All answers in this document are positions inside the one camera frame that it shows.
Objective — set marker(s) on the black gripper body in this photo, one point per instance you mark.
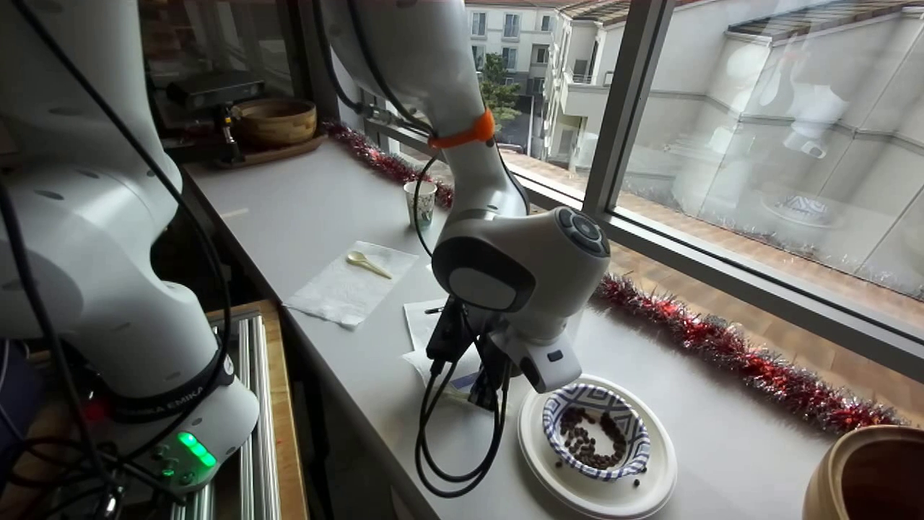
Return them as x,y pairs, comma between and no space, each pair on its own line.
452,332

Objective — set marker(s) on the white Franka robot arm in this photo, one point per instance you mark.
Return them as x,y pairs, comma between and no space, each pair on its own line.
87,248

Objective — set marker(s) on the folded white napkin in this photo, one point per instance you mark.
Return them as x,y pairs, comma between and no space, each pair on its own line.
421,322

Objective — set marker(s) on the coffee beans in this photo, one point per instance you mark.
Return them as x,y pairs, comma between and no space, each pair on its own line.
588,436

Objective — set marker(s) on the cream plastic spoon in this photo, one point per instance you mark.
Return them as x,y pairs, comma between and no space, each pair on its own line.
367,262

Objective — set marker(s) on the blue patterned paper bowl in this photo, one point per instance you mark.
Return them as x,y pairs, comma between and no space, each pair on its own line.
631,434

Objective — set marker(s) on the white round plate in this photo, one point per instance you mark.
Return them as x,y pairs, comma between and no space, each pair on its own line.
653,481

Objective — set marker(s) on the wooden plank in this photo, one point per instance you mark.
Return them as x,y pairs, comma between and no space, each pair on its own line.
288,434

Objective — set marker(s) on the red silver tinsel garland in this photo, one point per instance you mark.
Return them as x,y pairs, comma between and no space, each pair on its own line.
731,349

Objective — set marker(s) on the round wooden bowl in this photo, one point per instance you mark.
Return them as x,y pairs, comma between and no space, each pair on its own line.
275,118

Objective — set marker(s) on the round wooden container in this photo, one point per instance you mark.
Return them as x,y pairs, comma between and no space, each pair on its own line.
868,478

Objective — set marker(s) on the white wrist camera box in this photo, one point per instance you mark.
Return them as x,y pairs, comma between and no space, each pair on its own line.
552,366

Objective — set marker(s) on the aluminium frame rail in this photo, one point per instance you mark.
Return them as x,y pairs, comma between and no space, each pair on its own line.
258,413

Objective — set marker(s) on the grey window frame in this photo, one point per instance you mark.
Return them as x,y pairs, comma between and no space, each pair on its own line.
617,125

